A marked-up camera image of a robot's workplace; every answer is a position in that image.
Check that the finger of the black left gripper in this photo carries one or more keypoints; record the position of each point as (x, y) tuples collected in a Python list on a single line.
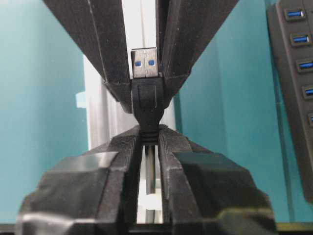
[(97, 27), (184, 29)]

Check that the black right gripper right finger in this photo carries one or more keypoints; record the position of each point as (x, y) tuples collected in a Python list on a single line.
[(205, 193)]

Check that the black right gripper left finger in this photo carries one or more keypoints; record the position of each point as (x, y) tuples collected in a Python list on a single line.
[(91, 194)]

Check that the black USB hub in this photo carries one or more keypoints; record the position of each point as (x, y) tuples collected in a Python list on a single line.
[(290, 24)]

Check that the silver aluminium extrusion rail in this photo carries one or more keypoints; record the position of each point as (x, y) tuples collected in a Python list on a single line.
[(106, 117)]

